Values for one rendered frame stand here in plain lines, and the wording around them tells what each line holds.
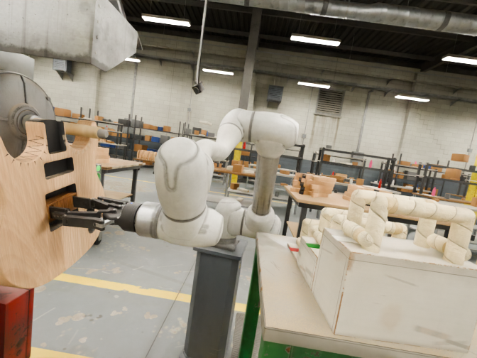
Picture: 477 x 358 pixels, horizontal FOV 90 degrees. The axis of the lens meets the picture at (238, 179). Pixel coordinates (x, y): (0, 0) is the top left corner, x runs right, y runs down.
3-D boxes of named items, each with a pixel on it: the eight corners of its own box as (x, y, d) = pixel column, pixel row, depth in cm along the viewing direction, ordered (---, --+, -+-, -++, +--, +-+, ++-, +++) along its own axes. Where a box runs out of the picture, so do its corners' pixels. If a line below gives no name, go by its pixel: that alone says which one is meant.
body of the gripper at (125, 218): (133, 239, 58) (96, 234, 59) (147, 224, 67) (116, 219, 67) (133, 211, 56) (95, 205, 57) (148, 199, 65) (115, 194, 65)
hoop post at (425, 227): (419, 247, 54) (429, 207, 53) (409, 242, 57) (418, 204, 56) (434, 249, 54) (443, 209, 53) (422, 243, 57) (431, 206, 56)
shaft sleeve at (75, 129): (43, 124, 68) (35, 132, 66) (36, 115, 65) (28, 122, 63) (104, 133, 67) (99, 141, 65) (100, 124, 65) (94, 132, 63)
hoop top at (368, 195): (354, 203, 53) (357, 189, 53) (347, 200, 56) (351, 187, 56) (441, 216, 53) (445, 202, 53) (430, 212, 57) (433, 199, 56)
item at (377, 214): (366, 251, 46) (377, 204, 45) (358, 245, 49) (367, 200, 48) (382, 253, 46) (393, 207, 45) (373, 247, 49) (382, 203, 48)
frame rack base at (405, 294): (334, 337, 46) (352, 252, 44) (309, 291, 61) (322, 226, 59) (469, 354, 47) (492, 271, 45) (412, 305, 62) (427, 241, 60)
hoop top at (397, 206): (374, 212, 45) (378, 196, 45) (365, 208, 48) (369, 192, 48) (478, 227, 45) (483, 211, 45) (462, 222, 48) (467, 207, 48)
